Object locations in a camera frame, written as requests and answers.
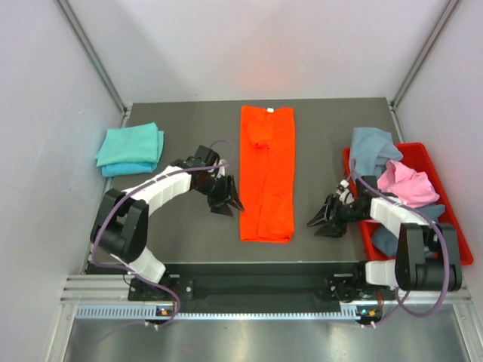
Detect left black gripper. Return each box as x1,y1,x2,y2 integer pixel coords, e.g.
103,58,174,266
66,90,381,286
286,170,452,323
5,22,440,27
195,173,244,216

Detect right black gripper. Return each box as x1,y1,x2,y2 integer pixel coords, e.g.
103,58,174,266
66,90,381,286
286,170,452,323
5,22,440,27
306,194,368,237

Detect orange t shirt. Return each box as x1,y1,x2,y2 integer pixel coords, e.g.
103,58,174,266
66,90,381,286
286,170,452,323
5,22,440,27
239,106,296,244

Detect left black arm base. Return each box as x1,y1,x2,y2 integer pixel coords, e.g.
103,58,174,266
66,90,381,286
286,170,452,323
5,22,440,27
123,274,194,302

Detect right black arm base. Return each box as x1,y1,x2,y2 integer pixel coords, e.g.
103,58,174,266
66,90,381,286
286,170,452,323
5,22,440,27
327,274,389,303

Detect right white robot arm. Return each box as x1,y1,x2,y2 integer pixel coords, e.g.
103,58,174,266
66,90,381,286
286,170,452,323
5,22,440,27
307,180,463,299

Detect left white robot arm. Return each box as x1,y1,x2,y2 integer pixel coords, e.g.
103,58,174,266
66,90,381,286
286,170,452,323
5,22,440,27
90,146,245,299

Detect pink t shirt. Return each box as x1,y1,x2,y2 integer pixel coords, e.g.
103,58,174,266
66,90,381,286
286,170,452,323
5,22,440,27
377,160,440,208

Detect folded teal t shirt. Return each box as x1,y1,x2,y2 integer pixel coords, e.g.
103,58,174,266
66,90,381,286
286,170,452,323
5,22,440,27
95,123,165,167

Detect red plastic bin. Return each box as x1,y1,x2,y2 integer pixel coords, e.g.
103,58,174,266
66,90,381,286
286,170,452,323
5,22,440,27
341,142,474,267

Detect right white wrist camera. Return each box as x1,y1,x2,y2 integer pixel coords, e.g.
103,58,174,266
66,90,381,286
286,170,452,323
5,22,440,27
336,179,354,205

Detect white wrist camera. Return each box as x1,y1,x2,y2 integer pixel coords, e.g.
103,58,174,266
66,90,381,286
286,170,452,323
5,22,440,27
210,159,229,179
336,179,354,205

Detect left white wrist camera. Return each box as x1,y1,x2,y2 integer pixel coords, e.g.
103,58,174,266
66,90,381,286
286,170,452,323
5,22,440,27
210,159,229,179

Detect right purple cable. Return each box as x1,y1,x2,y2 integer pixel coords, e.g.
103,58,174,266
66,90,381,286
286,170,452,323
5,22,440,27
348,158,451,328

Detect purple cable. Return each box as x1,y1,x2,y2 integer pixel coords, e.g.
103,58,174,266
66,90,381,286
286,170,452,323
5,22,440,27
348,158,451,328
91,139,234,328

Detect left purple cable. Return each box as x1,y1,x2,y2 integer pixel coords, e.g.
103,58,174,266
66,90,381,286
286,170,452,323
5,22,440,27
91,139,234,328

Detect left corner aluminium post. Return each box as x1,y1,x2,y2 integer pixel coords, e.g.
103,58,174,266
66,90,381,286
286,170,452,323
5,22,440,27
54,0,128,114

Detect corner aluminium post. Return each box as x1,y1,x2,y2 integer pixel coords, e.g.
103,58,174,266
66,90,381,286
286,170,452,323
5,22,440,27
392,0,463,109
54,0,128,114

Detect aluminium frame rail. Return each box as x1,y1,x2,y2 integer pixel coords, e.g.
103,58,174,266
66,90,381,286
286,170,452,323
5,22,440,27
60,275,472,305

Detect slotted grey cable duct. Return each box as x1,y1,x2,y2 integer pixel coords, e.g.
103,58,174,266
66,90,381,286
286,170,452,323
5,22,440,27
75,303,382,321

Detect right corner aluminium post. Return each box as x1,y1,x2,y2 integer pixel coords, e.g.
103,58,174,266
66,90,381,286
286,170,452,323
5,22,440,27
392,0,463,109

